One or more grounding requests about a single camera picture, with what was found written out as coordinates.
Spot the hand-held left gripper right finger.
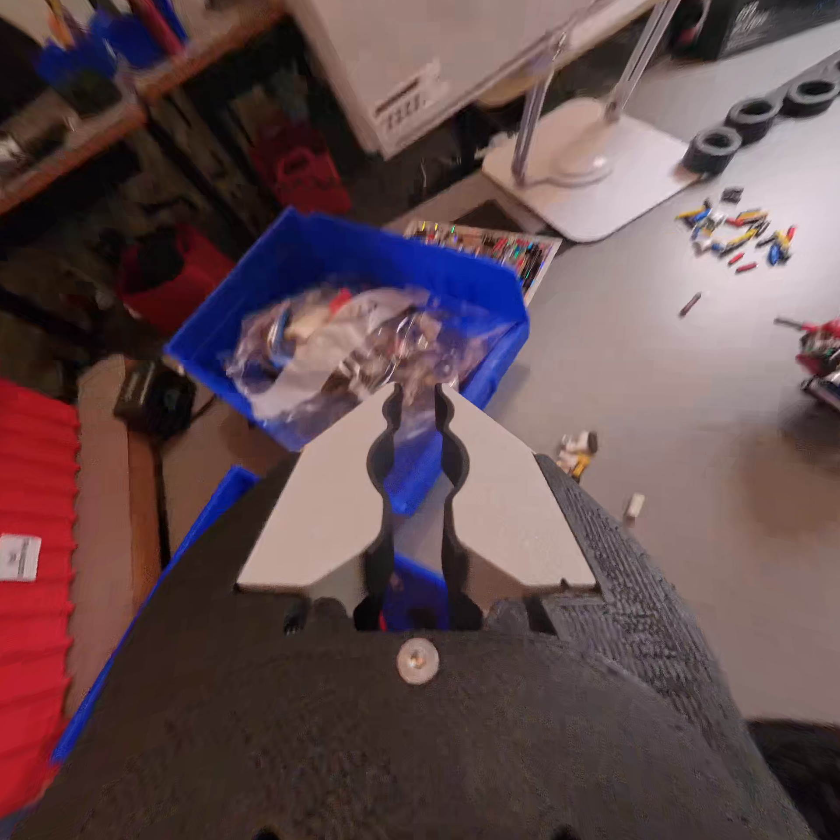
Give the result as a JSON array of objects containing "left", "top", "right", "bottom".
[{"left": 433, "top": 382, "right": 599, "bottom": 619}]

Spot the plastic bag of lego parts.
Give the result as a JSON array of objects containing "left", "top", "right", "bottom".
[{"left": 225, "top": 284, "right": 501, "bottom": 435}]

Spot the black rubber lego tire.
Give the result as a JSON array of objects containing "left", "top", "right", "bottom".
[
  {"left": 681, "top": 125, "right": 745, "bottom": 176},
  {"left": 724, "top": 97, "right": 786, "bottom": 145},
  {"left": 780, "top": 76, "right": 840, "bottom": 120}
]

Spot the instruction booklet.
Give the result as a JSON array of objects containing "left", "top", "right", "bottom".
[{"left": 287, "top": 0, "right": 660, "bottom": 160}]

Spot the lego set box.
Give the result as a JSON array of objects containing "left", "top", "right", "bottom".
[{"left": 675, "top": 0, "right": 840, "bottom": 63}]

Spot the red bag with handle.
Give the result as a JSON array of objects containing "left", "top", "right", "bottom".
[{"left": 251, "top": 123, "right": 353, "bottom": 216}]

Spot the black power adapter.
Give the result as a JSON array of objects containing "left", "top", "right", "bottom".
[{"left": 113, "top": 360, "right": 199, "bottom": 442}]

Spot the yellow grey lego connector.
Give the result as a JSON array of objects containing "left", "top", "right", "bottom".
[{"left": 556, "top": 428, "right": 600, "bottom": 480}]

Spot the pile of loose lego pieces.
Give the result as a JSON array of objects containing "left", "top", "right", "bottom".
[{"left": 675, "top": 185, "right": 799, "bottom": 274}]

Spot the wooden edged desk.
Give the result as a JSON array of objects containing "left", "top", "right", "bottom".
[{"left": 0, "top": 5, "right": 286, "bottom": 219}]

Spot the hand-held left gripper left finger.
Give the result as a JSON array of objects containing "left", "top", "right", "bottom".
[{"left": 235, "top": 382, "right": 404, "bottom": 614}]

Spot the lego car chassis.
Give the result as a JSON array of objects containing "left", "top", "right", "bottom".
[{"left": 773, "top": 315, "right": 840, "bottom": 413}]

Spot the colourful sticker sheet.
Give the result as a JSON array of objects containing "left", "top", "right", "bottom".
[{"left": 402, "top": 218, "right": 564, "bottom": 307}]

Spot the blue storage bin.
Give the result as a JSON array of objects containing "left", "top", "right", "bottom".
[
  {"left": 163, "top": 206, "right": 531, "bottom": 519},
  {"left": 35, "top": 8, "right": 190, "bottom": 89},
  {"left": 49, "top": 463, "right": 455, "bottom": 767}
]

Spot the red storage bin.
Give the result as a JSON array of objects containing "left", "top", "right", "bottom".
[{"left": 0, "top": 378, "right": 82, "bottom": 800}]

